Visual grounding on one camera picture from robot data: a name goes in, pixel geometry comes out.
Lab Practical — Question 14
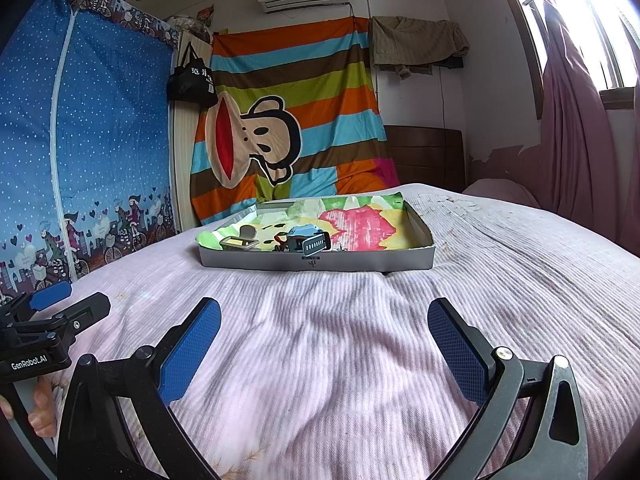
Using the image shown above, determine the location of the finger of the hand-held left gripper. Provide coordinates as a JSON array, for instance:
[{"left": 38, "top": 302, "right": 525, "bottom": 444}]
[
  {"left": 50, "top": 293, "right": 112, "bottom": 344},
  {"left": 27, "top": 280, "right": 74, "bottom": 311}
]

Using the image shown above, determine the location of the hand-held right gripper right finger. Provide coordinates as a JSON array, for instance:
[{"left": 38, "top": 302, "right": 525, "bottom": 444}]
[{"left": 426, "top": 297, "right": 592, "bottom": 480}]

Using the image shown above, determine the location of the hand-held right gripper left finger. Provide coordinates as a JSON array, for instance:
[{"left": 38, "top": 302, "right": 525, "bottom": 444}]
[{"left": 56, "top": 296, "right": 223, "bottom": 480}]

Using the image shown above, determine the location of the grey shallow cardboard box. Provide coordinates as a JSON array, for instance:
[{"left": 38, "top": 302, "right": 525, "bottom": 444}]
[{"left": 194, "top": 194, "right": 435, "bottom": 272}]

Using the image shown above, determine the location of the blue wrist watch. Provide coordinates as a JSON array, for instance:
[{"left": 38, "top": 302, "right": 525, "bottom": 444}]
[{"left": 284, "top": 224, "right": 332, "bottom": 256}]

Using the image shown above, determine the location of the person's left hand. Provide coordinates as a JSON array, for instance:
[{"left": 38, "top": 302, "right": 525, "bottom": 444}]
[{"left": 0, "top": 376, "right": 60, "bottom": 439}]

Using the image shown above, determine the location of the pink ribbed bedspread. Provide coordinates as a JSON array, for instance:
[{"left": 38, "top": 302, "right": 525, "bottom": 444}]
[{"left": 14, "top": 182, "right": 640, "bottom": 480}]

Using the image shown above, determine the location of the colourful painted paper liner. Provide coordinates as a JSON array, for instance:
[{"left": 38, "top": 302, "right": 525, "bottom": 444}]
[{"left": 196, "top": 196, "right": 409, "bottom": 252}]

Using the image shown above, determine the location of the pink pillow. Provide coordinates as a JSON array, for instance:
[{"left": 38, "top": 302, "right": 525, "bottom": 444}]
[{"left": 459, "top": 177, "right": 544, "bottom": 212}]

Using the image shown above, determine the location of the blue dotted fabric wardrobe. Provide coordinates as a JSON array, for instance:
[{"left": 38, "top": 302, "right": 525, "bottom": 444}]
[{"left": 0, "top": 0, "right": 182, "bottom": 307}]

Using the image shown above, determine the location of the dark wooden headboard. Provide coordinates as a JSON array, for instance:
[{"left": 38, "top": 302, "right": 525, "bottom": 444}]
[{"left": 383, "top": 125, "right": 467, "bottom": 192}]

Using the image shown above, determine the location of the pink curtain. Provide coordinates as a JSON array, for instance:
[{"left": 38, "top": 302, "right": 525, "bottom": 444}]
[{"left": 487, "top": 0, "right": 640, "bottom": 262}]

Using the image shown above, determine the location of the black tote bag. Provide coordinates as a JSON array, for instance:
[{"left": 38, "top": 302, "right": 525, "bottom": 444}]
[{"left": 166, "top": 42, "right": 219, "bottom": 109}]

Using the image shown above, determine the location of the clear plastic bag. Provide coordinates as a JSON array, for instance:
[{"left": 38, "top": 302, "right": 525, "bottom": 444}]
[{"left": 167, "top": 13, "right": 211, "bottom": 37}]

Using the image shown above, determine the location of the striped monkey print sheet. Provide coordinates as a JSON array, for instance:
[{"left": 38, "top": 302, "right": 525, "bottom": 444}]
[{"left": 188, "top": 15, "right": 404, "bottom": 229}]

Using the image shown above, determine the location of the khaki hanging garment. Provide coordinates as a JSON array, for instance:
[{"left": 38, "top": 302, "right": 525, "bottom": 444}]
[{"left": 368, "top": 15, "right": 471, "bottom": 79}]

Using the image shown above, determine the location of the window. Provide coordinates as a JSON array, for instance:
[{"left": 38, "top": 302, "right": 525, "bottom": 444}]
[{"left": 504, "top": 0, "right": 640, "bottom": 122}]

